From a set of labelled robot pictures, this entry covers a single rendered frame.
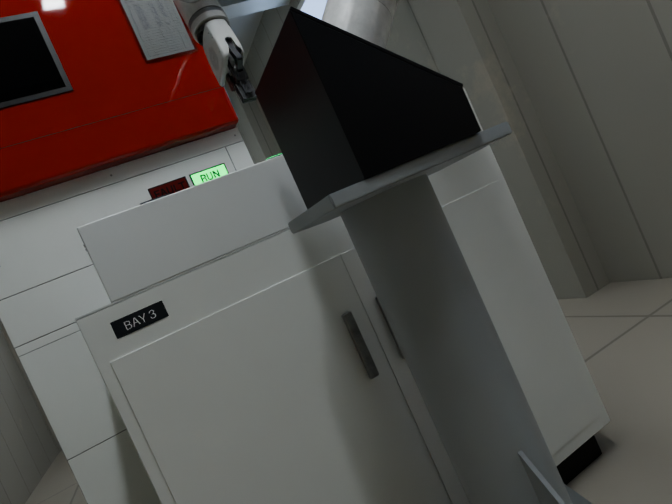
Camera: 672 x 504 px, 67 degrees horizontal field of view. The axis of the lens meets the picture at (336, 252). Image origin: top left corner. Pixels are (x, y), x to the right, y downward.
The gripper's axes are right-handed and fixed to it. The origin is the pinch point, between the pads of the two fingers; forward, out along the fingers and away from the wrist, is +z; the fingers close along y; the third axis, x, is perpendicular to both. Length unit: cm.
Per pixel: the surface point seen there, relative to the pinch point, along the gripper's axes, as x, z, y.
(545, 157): 162, 24, -90
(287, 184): -1.9, 22.0, -0.1
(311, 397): -15, 60, -8
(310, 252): -3.4, 35.8, -3.1
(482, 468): -1, 82, 12
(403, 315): -2, 55, 16
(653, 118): 166, 37, -39
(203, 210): -19.2, 20.9, 0.1
